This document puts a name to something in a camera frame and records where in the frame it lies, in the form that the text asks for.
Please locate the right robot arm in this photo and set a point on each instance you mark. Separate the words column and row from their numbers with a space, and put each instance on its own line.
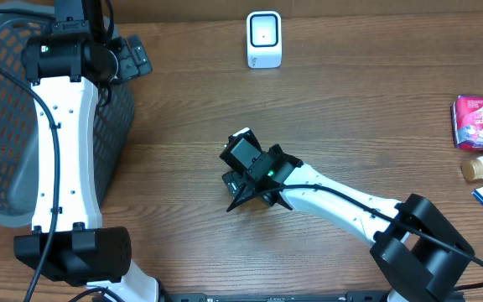
column 418, row 250

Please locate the purple red tissue pack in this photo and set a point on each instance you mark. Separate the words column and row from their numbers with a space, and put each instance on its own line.
column 467, row 122

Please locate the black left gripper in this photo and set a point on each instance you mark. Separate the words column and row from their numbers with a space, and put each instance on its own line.
column 134, row 61

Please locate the white barcode scanner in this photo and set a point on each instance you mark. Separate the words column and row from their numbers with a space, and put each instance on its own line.
column 264, row 40

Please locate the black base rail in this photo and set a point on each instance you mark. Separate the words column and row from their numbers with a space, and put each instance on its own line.
column 353, row 296

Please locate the grey plastic shopping basket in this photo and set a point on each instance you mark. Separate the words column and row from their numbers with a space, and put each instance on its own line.
column 19, row 153

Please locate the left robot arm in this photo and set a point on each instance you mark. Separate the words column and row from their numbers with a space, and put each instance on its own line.
column 68, row 242

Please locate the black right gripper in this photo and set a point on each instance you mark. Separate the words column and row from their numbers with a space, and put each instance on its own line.
column 236, row 183

